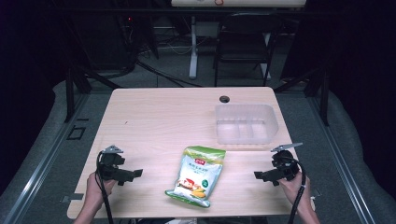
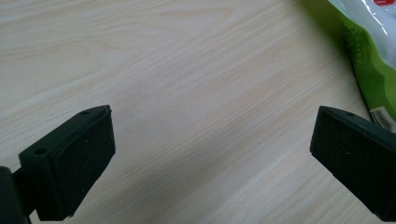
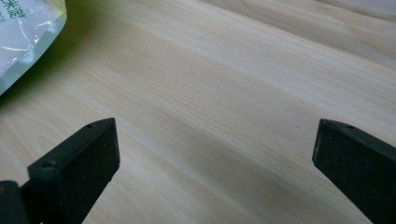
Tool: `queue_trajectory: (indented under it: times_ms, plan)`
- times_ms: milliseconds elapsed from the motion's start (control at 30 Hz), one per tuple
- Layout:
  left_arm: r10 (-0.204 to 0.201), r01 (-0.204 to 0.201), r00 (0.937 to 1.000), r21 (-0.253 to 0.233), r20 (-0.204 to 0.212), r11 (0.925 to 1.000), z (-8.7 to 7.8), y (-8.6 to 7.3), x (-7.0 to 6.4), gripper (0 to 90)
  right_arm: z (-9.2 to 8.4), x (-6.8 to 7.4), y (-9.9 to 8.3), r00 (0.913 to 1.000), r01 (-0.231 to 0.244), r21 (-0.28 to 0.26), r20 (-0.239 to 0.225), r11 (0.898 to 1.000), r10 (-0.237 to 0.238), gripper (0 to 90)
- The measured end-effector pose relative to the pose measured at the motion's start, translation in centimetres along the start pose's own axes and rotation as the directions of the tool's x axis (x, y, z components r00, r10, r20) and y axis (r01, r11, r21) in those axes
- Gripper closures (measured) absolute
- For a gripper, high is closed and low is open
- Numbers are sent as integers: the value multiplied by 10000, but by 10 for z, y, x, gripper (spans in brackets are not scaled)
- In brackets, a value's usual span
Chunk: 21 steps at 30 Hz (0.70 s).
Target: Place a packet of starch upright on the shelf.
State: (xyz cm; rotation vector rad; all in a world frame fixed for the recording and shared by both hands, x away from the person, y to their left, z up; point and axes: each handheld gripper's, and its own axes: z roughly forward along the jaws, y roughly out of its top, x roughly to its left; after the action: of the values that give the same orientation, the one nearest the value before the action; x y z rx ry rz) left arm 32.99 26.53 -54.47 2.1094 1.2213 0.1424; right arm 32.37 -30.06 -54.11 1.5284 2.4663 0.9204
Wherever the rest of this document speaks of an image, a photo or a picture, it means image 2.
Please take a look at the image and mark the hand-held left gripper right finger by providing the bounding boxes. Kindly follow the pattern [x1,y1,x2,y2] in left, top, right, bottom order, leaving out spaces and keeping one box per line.
[309,105,396,223]

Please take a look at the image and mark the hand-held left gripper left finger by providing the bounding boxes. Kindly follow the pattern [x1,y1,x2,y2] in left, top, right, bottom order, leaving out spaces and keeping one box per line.
[12,105,117,222]

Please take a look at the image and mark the green and white plastic bag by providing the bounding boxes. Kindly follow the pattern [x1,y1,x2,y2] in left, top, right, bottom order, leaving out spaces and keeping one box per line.
[327,0,396,133]

